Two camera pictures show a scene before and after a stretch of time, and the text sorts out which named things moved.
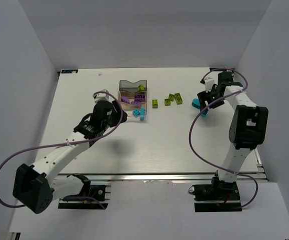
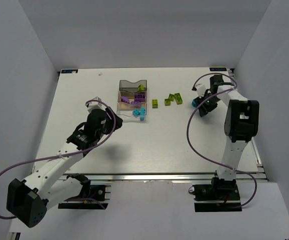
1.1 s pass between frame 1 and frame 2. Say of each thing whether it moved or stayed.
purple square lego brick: stayed
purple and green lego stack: stayed
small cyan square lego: moved
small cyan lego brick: stayed
